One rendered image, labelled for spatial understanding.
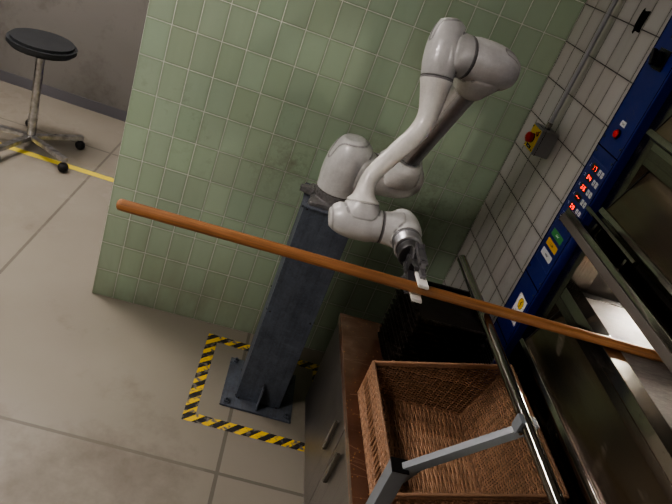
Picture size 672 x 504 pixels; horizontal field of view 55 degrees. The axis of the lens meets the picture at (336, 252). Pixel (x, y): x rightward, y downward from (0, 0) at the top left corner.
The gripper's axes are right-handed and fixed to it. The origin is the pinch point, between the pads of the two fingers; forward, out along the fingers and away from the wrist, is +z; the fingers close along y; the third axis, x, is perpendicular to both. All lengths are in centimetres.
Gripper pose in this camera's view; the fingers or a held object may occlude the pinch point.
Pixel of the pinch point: (418, 287)
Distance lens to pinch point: 174.4
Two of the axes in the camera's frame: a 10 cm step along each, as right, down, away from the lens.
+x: -9.4, -2.7, -1.9
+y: -3.3, 8.2, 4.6
